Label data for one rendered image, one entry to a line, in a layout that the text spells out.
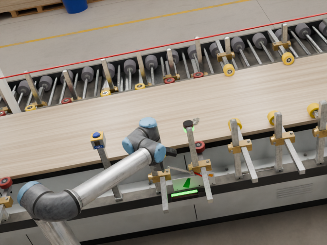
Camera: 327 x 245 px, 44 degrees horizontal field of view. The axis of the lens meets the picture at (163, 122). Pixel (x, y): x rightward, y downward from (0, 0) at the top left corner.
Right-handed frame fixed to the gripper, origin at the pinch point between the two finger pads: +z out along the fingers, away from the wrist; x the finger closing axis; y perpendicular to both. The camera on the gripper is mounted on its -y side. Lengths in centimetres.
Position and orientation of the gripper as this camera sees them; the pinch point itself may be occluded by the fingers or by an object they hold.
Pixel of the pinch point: (164, 170)
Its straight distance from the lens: 229.5
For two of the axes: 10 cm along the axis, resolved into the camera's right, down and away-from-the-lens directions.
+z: 1.8, 7.8, 6.0
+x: 0.7, 5.9, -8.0
